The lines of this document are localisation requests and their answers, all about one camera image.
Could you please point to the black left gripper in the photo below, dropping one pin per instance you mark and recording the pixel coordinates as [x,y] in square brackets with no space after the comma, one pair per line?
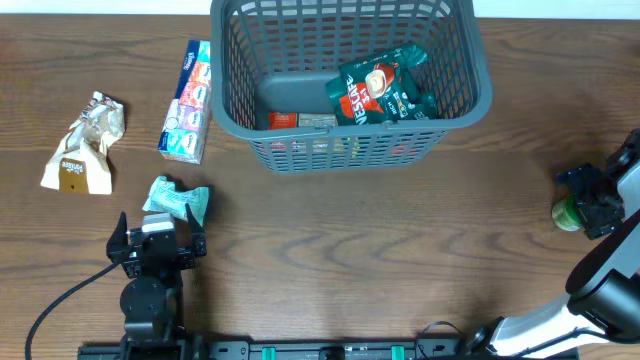
[157,251]

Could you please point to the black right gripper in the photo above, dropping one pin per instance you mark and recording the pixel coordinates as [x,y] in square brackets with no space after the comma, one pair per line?
[592,207]

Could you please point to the green lid seasoning jar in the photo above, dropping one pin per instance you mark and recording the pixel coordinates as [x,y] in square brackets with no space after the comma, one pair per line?
[565,216]

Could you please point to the orange snack bar packet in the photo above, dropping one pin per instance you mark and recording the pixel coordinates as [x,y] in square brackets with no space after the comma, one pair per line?
[277,120]

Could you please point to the green Nescafe coffee pouch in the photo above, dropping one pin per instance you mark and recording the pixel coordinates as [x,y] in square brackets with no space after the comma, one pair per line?
[381,88]

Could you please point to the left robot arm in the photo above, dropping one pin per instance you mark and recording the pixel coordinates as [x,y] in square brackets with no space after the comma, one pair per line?
[152,306]

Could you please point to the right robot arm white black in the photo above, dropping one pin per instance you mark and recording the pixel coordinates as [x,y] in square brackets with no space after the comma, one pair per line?
[601,300]

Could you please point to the colourful tissue pack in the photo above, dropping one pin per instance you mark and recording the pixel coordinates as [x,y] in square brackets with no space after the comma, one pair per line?
[184,131]

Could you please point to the light green crumpled packet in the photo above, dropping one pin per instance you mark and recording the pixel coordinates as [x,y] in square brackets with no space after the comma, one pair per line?
[164,197]

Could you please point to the beige paper snack bag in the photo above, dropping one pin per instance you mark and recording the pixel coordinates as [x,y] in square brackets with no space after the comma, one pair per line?
[79,163]

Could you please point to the grey plastic basket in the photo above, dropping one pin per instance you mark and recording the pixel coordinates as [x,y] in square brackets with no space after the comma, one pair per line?
[277,56]

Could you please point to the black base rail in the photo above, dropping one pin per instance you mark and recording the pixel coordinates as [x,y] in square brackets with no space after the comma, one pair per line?
[198,347]

